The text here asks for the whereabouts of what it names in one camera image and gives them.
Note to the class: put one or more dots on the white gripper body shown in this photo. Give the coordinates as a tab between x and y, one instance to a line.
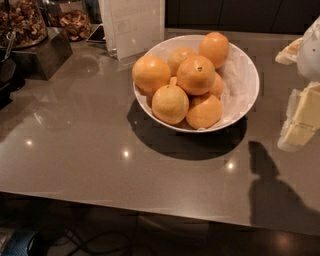
310	55

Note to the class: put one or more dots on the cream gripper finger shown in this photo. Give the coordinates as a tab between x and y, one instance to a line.
303	118
288	55

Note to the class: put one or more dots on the orange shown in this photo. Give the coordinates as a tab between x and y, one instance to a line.
215	47
177	56
204	111
149	73
196	75

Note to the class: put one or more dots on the white ceramic bowl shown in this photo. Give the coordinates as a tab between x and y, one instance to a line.
163	51

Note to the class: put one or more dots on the white paper bowl liner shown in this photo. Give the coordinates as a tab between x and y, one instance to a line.
241	88

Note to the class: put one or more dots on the bowl of dried fruit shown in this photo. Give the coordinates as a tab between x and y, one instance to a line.
71	16

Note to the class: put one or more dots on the orange right hidden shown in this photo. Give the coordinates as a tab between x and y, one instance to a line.
217	87

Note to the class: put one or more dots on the small orange segment centre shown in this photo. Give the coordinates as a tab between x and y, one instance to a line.
173	81

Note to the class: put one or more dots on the orange front left pale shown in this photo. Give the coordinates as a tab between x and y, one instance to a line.
170	104

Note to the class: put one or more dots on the clear acrylic sign holder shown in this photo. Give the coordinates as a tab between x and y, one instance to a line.
132	27

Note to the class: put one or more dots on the glass jar of nuts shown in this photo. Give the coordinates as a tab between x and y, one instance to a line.
23	17

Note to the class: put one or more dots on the metal serving scoop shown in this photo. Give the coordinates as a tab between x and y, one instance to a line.
7	65

